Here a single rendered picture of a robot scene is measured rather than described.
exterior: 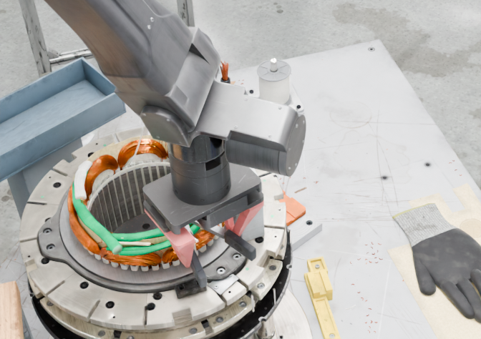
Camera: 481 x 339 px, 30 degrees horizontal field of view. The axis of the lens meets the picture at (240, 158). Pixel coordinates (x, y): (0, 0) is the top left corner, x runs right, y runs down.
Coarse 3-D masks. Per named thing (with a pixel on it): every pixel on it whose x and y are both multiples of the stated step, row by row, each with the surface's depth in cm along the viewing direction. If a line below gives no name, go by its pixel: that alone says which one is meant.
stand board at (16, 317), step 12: (0, 288) 105; (12, 288) 105; (0, 300) 103; (12, 300) 103; (0, 312) 102; (12, 312) 102; (0, 324) 101; (12, 324) 101; (0, 336) 100; (12, 336) 100
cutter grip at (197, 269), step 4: (196, 256) 92; (192, 260) 92; (196, 260) 92; (192, 264) 92; (196, 264) 91; (200, 264) 91; (192, 268) 92; (196, 268) 91; (200, 268) 91; (196, 272) 91; (200, 272) 90; (204, 272) 90; (196, 276) 91; (200, 276) 90; (204, 276) 90; (200, 280) 90; (204, 280) 90; (200, 284) 91; (204, 284) 91
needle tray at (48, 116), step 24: (72, 72) 136; (96, 72) 133; (24, 96) 132; (48, 96) 135; (72, 96) 135; (96, 96) 135; (0, 120) 131; (24, 120) 132; (48, 120) 132; (72, 120) 126; (96, 120) 129; (0, 144) 128; (24, 144) 123; (48, 144) 126; (72, 144) 131; (0, 168) 122; (24, 168) 125; (48, 168) 130; (24, 192) 132
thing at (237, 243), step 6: (228, 234) 94; (234, 234) 94; (228, 240) 94; (234, 240) 93; (240, 240) 93; (234, 246) 94; (240, 246) 93; (246, 246) 93; (252, 246) 93; (240, 252) 94; (246, 252) 93; (252, 252) 92; (252, 258) 93
